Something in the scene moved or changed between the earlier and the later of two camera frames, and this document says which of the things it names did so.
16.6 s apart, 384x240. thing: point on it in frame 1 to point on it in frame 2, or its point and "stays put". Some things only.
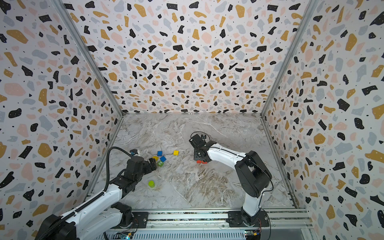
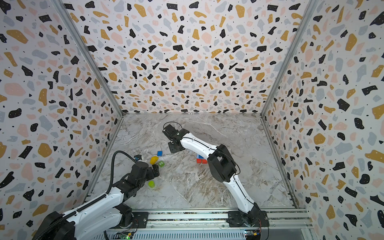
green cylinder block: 151,183 stays put
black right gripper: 199,154 to 174,144
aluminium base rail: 285,224 stays put
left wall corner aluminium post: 78,37 stays put
